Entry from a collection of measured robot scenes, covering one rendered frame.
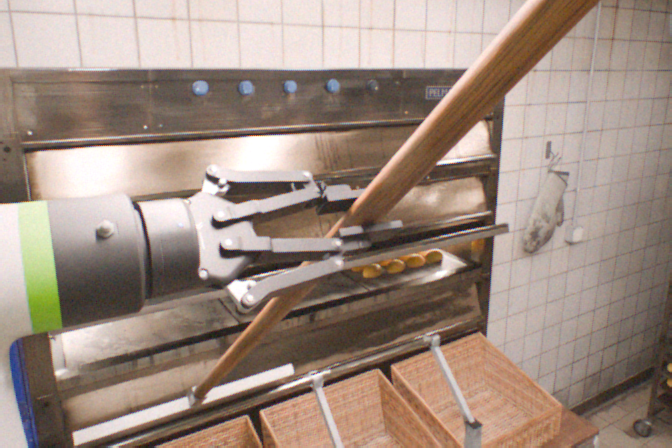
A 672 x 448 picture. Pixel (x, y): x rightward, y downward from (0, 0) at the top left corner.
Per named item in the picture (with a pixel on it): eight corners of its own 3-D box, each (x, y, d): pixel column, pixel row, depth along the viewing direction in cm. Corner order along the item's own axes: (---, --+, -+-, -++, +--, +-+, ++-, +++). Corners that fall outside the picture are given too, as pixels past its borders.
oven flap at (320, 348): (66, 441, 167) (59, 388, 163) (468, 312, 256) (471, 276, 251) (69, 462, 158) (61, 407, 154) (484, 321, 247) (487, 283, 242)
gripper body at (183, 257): (126, 223, 44) (229, 210, 49) (144, 317, 41) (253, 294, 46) (132, 179, 38) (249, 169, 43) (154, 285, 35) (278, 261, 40)
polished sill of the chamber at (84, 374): (56, 382, 162) (54, 371, 161) (472, 271, 251) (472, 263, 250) (57, 392, 157) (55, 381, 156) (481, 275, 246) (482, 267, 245)
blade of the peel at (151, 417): (294, 373, 143) (291, 363, 144) (74, 445, 116) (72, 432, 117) (260, 396, 171) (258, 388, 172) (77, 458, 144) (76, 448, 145)
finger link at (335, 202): (316, 215, 50) (314, 208, 50) (376, 206, 53) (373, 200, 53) (328, 200, 47) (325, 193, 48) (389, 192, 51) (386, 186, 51)
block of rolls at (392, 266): (305, 242, 280) (305, 233, 279) (377, 229, 304) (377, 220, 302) (368, 281, 229) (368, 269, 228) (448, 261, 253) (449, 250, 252)
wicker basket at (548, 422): (386, 419, 229) (387, 364, 223) (475, 379, 259) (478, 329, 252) (467, 493, 190) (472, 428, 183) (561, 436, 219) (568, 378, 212)
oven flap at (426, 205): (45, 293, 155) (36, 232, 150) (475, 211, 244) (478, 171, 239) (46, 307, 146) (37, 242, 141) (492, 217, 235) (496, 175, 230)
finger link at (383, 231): (338, 228, 46) (341, 236, 46) (401, 219, 50) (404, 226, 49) (326, 242, 49) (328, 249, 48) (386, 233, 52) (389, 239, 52)
